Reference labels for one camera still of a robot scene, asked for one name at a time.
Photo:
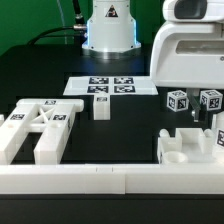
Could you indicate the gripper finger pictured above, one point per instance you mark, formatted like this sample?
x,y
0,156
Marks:
x,y
193,95

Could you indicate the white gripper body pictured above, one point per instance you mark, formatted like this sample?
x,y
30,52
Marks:
x,y
188,50

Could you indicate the white chair seat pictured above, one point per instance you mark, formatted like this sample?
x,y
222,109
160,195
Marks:
x,y
190,145

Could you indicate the marker cube left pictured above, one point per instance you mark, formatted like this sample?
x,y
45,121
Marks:
x,y
177,100

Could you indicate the marker cube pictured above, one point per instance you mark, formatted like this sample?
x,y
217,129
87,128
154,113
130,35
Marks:
x,y
177,100
212,99

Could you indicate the marker cube right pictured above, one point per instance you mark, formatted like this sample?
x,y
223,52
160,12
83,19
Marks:
x,y
212,99

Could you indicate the white front fence bar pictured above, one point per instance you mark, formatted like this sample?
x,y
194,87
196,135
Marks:
x,y
112,179

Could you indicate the white part at left edge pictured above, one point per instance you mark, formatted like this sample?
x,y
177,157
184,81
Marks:
x,y
1,119

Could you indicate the white marker base plate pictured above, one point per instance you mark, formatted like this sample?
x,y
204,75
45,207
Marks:
x,y
112,85

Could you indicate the white chair back frame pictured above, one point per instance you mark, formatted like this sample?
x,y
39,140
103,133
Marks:
x,y
52,118

